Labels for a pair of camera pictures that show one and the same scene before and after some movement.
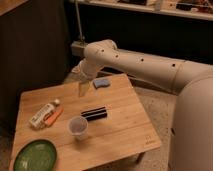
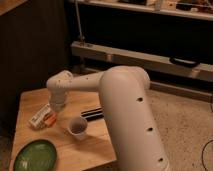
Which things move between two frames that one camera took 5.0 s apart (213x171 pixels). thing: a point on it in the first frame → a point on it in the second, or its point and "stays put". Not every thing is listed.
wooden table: x=104 y=127 stays put
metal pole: x=79 y=20 stays put
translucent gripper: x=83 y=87 → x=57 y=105
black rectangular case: x=94 y=114 stays put
